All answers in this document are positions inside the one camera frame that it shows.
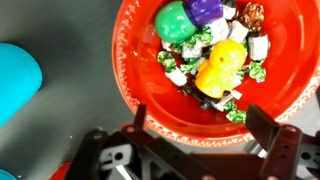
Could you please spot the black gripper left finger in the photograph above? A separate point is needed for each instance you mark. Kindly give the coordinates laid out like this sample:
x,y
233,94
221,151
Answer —
x,y
140,116

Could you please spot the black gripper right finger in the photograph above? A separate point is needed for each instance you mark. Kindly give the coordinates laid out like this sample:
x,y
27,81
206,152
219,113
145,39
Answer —
x,y
263,128

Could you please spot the yellow rubber duck toy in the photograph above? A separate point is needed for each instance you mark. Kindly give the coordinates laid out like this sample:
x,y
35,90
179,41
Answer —
x,y
218,70

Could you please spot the red plastic bowl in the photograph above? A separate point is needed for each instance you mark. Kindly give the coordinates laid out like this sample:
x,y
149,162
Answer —
x,y
150,90

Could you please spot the white wrapped candy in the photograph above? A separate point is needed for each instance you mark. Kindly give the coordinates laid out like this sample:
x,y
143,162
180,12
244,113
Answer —
x,y
238,31
229,10
218,30
258,46
176,77
228,99
190,51

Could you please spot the black wrapped candy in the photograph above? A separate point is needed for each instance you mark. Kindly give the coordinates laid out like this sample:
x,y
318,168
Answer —
x,y
196,95

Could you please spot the green plastic ball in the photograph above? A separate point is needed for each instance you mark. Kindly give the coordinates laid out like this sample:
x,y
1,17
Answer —
x,y
173,23

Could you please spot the gold brown foil candy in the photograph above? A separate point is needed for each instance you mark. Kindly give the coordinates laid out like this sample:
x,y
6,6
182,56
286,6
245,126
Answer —
x,y
252,16

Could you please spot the purple toy piece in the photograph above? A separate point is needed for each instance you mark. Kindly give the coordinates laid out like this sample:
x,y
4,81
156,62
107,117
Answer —
x,y
203,11

